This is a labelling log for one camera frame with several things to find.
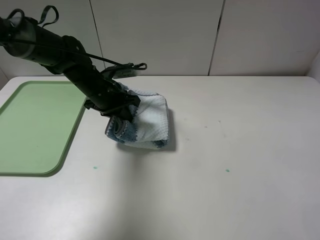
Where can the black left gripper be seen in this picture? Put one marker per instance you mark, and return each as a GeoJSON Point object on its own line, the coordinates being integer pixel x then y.
{"type": "Point", "coordinates": [106, 95]}

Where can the blue white striped towel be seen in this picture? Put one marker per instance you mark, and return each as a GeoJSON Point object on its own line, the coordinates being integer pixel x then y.
{"type": "Point", "coordinates": [150, 127]}

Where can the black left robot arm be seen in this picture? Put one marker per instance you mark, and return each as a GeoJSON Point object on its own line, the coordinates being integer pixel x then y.
{"type": "Point", "coordinates": [22, 38]}

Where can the green plastic tray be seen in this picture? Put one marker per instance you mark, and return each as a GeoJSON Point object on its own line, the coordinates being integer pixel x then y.
{"type": "Point", "coordinates": [36, 126]}

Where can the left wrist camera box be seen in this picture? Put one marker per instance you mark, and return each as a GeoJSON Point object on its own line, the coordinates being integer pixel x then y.
{"type": "Point", "coordinates": [124, 73]}

